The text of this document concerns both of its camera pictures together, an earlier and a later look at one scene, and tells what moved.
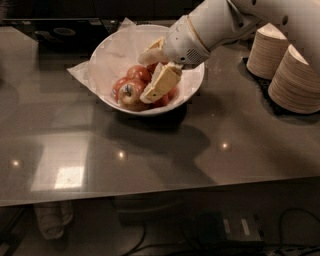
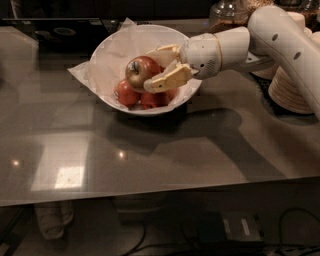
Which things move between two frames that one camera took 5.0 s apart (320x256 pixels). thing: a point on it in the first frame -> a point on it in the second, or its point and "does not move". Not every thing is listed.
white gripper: x=182 y=43 -> x=200 y=55
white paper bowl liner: x=120 y=51 does not move
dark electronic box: x=227 y=227 does not move
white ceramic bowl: x=134 y=87 does not move
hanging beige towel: x=52 y=218 does not move
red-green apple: x=127 y=93 -> x=138 y=70
